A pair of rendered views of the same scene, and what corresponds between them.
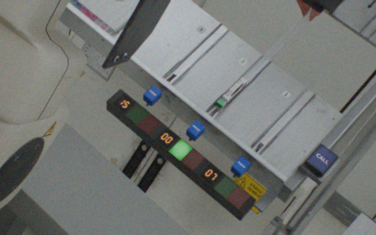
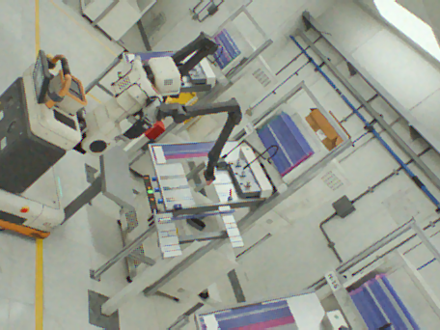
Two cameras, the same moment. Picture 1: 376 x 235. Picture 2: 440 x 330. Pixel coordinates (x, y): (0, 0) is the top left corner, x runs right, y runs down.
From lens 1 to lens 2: 209 cm
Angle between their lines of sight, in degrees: 30
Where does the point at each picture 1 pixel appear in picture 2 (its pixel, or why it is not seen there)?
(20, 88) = (103, 125)
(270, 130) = (175, 199)
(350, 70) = (284, 276)
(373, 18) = (223, 192)
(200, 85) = (167, 182)
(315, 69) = (272, 271)
